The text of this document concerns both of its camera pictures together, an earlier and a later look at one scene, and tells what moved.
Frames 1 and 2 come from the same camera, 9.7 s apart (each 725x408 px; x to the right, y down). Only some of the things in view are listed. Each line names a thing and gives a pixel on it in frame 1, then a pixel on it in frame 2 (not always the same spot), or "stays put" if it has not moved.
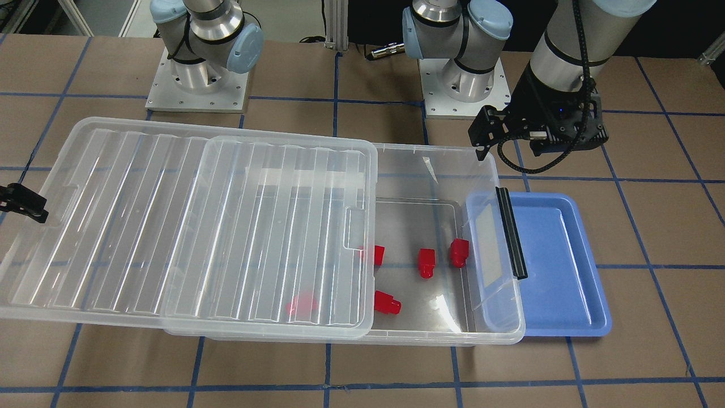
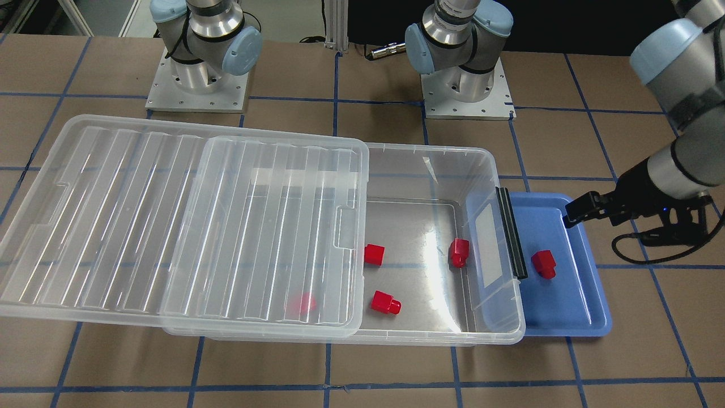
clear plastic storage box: [443, 273] stays put
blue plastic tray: [563, 294] stays put
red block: [427, 262] -> [544, 263]
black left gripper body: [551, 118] -> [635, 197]
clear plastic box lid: [205, 233] stays put
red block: [459, 251] stays put
